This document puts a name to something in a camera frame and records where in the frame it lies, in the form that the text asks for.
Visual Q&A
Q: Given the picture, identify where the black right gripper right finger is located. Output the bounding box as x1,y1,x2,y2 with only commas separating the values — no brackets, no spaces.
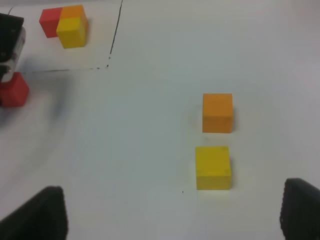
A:
279,178,320,240

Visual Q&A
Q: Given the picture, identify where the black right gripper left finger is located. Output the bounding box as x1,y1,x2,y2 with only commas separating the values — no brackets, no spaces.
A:
0,186,69,240

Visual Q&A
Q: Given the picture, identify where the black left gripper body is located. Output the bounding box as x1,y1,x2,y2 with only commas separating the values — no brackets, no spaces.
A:
0,13,26,82

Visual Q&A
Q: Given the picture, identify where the template red cube block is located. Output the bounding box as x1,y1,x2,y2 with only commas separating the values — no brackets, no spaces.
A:
39,7,63,38

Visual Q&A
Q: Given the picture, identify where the template yellow cube block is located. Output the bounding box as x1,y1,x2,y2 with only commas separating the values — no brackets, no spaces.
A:
56,17,87,49

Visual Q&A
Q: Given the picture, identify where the template orange cube block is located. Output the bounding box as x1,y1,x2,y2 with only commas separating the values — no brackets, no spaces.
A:
60,4,89,31

